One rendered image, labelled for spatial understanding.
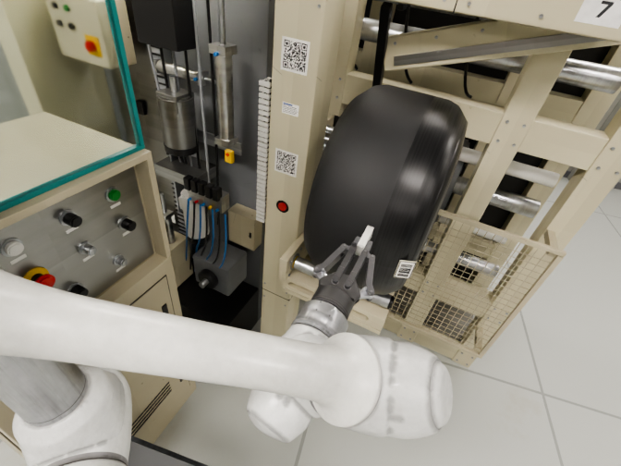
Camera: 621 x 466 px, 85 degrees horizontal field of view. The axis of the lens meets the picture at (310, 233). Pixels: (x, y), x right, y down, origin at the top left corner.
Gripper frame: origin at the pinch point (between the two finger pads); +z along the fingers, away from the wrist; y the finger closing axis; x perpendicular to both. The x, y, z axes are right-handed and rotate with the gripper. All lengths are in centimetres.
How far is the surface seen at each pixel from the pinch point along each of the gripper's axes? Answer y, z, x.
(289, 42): 34, 27, -26
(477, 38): -6, 67, -25
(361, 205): 3.5, 5.8, -4.2
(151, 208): 61, -5, 14
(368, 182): 3.9, 8.8, -8.5
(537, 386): -103, 70, 135
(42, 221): 63, -29, 0
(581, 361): -131, 103, 139
